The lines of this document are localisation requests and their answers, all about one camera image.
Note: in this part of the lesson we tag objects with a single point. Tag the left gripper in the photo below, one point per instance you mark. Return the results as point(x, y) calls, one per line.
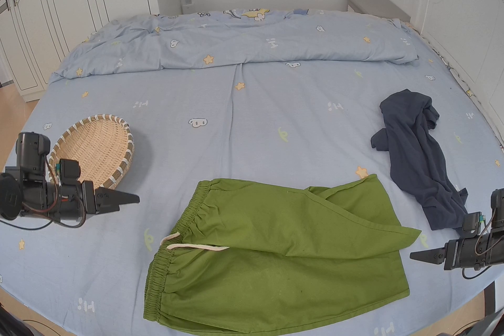
point(71, 208)

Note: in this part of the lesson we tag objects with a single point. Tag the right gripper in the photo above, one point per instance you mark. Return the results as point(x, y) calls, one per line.
point(468, 253)

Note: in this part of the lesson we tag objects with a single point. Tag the green shorts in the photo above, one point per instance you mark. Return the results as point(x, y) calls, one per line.
point(275, 279)

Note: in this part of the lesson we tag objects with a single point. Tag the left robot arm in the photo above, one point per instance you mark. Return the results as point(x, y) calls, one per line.
point(33, 153)

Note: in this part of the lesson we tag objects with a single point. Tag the round woven basket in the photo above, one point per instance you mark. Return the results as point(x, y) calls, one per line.
point(94, 145)

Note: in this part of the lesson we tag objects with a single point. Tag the dark blue garment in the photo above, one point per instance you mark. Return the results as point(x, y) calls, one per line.
point(409, 145)

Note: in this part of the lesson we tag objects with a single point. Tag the bed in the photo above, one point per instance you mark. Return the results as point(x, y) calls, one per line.
point(275, 121)

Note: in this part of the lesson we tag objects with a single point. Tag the white wardrobe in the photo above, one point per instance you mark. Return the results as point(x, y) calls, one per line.
point(59, 11)

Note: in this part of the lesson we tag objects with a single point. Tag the pale blue quilt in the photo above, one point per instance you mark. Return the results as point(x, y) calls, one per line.
point(256, 43)

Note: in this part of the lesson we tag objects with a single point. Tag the grey bedside table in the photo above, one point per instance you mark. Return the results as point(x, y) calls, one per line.
point(374, 5)

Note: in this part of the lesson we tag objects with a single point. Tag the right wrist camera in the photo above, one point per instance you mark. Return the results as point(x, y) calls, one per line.
point(471, 224)

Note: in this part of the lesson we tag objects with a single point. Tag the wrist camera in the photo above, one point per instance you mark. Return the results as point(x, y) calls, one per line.
point(69, 171)
point(471, 224)

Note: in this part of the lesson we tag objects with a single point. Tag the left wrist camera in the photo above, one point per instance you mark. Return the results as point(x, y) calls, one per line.
point(69, 171)

